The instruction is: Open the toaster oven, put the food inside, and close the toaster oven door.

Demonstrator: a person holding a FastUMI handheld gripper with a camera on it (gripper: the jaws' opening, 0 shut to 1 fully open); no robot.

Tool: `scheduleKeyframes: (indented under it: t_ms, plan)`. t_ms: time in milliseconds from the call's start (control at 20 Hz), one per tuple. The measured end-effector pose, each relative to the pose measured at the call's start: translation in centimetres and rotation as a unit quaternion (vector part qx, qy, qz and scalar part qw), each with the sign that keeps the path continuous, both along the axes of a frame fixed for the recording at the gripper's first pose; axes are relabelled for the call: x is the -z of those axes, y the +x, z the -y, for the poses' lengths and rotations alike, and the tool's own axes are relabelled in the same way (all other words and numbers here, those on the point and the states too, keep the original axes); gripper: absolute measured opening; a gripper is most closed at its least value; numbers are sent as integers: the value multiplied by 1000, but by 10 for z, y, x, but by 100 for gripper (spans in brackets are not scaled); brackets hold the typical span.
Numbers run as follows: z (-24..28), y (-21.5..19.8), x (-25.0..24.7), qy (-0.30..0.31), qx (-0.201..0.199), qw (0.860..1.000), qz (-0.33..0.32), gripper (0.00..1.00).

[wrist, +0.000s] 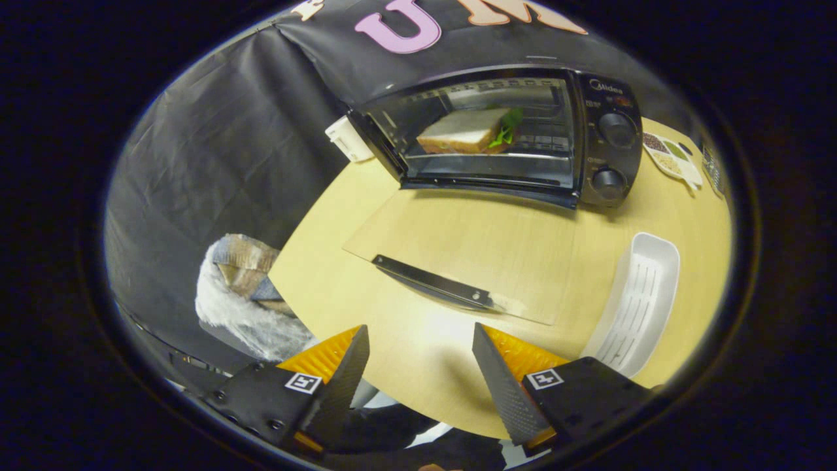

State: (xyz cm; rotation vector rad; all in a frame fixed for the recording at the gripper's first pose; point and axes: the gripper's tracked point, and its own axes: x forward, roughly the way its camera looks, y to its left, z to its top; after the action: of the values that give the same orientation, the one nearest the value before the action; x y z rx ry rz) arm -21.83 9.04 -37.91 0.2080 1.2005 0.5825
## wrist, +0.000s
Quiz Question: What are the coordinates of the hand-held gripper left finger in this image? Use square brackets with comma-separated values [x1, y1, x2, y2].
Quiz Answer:
[201, 324, 371, 457]

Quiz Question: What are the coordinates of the white bread lettuce sandwich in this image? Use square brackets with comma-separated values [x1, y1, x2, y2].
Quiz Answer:
[417, 107, 525, 156]

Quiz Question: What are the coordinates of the white divided seasoning dish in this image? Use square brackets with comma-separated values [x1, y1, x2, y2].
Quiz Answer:
[642, 131, 704, 192]

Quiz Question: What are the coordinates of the black toaster oven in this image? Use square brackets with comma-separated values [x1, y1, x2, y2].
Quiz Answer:
[341, 63, 645, 326]

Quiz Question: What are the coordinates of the black backdrop cloth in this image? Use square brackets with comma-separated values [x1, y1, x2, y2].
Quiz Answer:
[103, 0, 707, 393]

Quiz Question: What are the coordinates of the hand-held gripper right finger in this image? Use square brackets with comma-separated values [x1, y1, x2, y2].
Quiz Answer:
[472, 323, 655, 453]

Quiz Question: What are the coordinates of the grey furry cloth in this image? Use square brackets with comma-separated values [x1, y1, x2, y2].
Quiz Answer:
[195, 234, 318, 362]

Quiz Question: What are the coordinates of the white bread toaster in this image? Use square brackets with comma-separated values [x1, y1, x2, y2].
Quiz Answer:
[325, 115, 375, 163]

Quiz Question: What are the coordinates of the white slotted plastic tray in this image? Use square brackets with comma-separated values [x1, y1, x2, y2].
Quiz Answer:
[581, 232, 681, 379]

